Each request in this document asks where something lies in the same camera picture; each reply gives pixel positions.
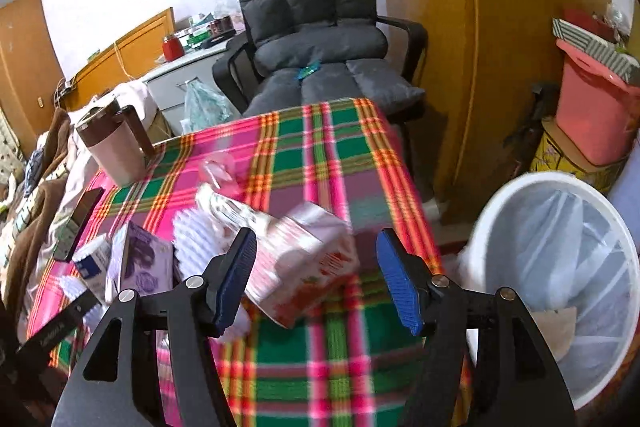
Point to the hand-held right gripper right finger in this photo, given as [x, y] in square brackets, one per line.
[400, 282]

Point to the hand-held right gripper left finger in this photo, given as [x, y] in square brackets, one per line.
[235, 279]

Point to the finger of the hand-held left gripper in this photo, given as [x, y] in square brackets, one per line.
[85, 309]

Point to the blue and white small box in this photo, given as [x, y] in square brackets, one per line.
[92, 262]

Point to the white pleated paper liner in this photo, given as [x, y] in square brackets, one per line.
[195, 232]
[72, 287]
[240, 322]

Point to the red and white carton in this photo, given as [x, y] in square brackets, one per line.
[300, 267]

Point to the purple packet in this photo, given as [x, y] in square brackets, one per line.
[145, 257]

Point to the white trash bin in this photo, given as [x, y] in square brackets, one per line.
[500, 207]

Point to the white patterned packet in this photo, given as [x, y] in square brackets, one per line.
[225, 207]

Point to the black smartphone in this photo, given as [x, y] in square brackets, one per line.
[80, 222]

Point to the clear plastic cup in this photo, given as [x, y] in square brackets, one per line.
[217, 169]

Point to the brown blanket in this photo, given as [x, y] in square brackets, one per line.
[40, 202]

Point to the pink green plaid tablecloth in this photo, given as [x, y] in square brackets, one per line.
[320, 147]

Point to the pink pitcher with brown lid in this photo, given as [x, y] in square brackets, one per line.
[115, 152]

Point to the brown cardboard piece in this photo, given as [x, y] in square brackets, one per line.
[555, 327]

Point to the clear plastic bag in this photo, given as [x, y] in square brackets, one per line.
[207, 107]

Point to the clear plastic bin liner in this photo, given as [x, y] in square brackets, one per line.
[575, 257]

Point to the black bag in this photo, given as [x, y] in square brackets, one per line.
[530, 132]

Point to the yellow patterned box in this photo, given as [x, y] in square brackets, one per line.
[565, 162]

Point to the white nightstand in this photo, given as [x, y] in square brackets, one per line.
[170, 77]

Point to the small teal packet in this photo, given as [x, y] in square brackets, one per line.
[307, 72]

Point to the red container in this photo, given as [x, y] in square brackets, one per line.
[173, 48]

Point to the dark grey padded chair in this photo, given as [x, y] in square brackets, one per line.
[310, 52]

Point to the black armchair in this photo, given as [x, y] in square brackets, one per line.
[410, 42]

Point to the green box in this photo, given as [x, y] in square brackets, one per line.
[200, 41]

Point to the wooden bed headboard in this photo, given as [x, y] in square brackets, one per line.
[135, 52]

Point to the pink plastic bucket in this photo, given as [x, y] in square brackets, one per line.
[595, 117]

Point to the wooden door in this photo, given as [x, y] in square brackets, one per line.
[25, 57]

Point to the wooden wardrobe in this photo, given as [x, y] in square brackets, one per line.
[500, 32]

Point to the striped box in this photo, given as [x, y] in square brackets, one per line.
[590, 44]

